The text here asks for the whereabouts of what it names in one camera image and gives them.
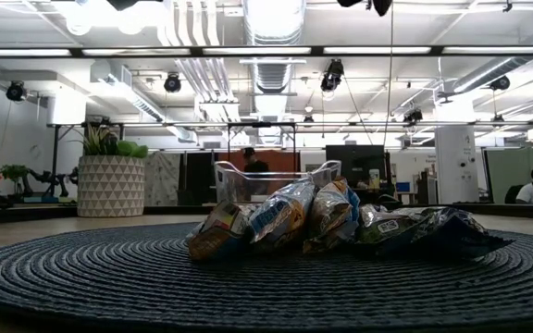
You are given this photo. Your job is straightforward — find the thin hanging cable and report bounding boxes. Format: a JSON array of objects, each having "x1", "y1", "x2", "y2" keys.
[{"x1": 383, "y1": 13, "x2": 395, "y2": 149}]

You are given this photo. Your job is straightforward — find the dark monitor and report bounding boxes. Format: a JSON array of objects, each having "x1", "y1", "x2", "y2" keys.
[{"x1": 325, "y1": 144, "x2": 386, "y2": 186}]

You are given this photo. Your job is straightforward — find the small green potted plant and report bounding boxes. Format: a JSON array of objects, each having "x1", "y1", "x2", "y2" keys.
[{"x1": 0, "y1": 164, "x2": 31, "y2": 195}]

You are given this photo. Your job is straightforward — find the dark round plate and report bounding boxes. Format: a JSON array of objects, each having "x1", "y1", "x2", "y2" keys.
[{"x1": 0, "y1": 221, "x2": 533, "y2": 327}]

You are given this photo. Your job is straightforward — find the black beam with light bars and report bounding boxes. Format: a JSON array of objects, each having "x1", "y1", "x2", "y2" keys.
[{"x1": 0, "y1": 44, "x2": 533, "y2": 58}]

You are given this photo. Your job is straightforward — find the white round column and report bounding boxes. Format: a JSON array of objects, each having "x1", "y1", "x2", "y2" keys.
[{"x1": 434, "y1": 125, "x2": 480, "y2": 204}]

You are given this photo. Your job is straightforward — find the succulent in white patterned pot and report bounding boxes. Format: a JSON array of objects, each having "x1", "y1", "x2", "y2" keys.
[{"x1": 69, "y1": 120, "x2": 150, "y2": 218}]

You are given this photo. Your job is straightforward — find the silver ventilation duct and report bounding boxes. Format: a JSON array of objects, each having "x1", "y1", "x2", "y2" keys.
[{"x1": 242, "y1": 0, "x2": 307, "y2": 93}]

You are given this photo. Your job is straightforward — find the clear plastic bin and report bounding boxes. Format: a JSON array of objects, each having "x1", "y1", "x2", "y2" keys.
[{"x1": 214, "y1": 159, "x2": 343, "y2": 205}]

